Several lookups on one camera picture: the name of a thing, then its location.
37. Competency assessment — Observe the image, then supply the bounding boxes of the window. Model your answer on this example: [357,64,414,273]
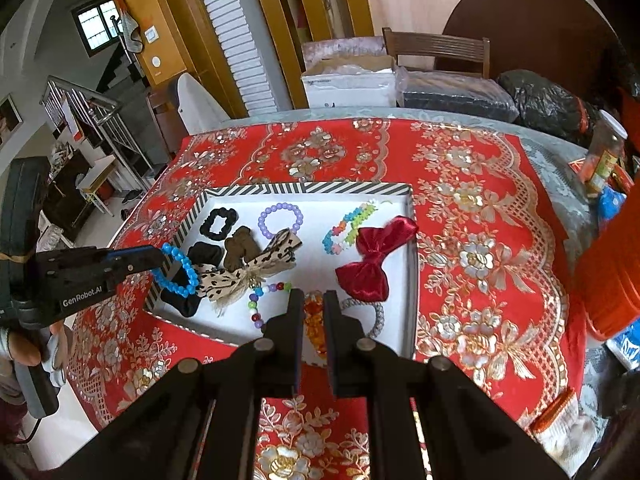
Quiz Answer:
[71,0,124,58]

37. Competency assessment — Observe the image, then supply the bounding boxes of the amber bead bracelet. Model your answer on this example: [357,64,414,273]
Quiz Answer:
[302,290,329,367]

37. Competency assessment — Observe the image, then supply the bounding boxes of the blue and white packet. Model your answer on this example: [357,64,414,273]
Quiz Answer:
[605,322,640,372]

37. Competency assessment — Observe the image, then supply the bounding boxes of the black hair scrunchie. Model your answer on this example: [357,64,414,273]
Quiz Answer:
[200,206,244,239]
[159,284,202,319]
[187,241,224,267]

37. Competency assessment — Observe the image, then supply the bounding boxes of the orange plastic container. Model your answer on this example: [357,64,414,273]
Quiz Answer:
[574,192,640,342]

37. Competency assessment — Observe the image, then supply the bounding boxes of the round brown table top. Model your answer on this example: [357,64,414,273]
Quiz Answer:
[434,0,622,92]

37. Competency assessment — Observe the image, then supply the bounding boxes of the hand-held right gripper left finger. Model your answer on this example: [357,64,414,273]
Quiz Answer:
[55,289,305,480]

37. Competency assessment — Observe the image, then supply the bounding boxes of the metal stair railing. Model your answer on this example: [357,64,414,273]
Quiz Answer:
[41,75,154,182]

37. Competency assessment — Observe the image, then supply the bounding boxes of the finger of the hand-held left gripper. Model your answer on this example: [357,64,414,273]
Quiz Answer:
[101,246,158,263]
[114,247,167,279]

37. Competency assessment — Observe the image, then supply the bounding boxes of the wooden chair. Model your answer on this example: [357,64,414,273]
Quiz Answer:
[382,27,491,79]

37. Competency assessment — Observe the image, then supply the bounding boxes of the white tray with striped rim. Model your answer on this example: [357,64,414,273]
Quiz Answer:
[144,182,419,359]

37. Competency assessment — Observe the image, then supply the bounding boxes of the red floral tablecloth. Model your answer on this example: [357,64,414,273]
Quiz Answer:
[65,117,587,480]

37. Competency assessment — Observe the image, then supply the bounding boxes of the black plastic bag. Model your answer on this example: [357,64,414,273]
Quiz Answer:
[497,69,602,149]

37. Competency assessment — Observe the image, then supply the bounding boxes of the leopard print bow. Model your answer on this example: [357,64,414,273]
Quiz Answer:
[196,228,304,317]

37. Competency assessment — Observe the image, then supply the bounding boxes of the pink plastic wrapped bundle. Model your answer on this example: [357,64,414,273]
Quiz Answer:
[301,36,389,69]

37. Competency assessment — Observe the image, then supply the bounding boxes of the red velvet bow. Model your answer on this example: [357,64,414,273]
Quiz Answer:
[335,215,420,303]

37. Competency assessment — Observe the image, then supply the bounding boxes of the framed picture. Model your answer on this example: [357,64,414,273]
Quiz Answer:
[0,95,24,149]

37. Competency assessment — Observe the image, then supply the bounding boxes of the white rounded board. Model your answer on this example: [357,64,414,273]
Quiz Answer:
[177,72,227,137]

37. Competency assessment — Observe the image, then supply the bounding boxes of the white cardboard box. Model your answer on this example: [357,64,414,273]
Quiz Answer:
[301,55,399,110]

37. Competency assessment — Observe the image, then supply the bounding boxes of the white louvered door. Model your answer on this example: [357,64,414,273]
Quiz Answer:
[188,0,279,117]

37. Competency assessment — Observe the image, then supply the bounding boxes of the person's left hand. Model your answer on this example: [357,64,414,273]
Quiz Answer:
[0,322,76,387]

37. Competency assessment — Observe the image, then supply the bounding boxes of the grey hanging object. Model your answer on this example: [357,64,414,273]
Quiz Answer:
[119,9,147,54]

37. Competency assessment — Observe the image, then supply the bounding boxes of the multicolour bead bracelet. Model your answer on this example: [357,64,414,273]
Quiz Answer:
[247,282,294,332]

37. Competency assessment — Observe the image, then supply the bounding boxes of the dark cloth in plastic wrap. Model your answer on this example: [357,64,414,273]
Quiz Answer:
[397,66,520,124]

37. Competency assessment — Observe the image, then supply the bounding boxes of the blue bead bracelet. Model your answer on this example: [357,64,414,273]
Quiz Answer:
[151,243,201,297]

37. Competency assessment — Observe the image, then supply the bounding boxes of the pastel flower bead bracelet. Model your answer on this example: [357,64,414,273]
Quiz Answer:
[322,199,379,257]

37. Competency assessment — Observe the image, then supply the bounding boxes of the white glove with orange cuff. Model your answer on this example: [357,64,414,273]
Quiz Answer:
[529,386,609,477]

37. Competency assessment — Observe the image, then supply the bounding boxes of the clear plastic jar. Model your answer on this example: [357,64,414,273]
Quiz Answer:
[584,109,629,197]

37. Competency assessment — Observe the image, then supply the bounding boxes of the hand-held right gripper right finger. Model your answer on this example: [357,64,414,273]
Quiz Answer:
[323,290,571,480]

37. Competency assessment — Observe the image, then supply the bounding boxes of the small white table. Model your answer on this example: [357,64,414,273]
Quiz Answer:
[77,155,127,217]

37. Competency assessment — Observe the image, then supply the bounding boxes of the brown bow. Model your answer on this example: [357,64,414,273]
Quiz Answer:
[224,227,262,272]

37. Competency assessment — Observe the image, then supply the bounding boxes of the black cable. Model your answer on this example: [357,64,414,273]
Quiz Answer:
[14,416,45,445]

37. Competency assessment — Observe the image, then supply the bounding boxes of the silver hair tie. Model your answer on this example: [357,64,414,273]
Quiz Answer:
[340,297,386,342]

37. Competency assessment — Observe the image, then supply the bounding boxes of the purple bead bracelet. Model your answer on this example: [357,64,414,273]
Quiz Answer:
[258,202,305,241]

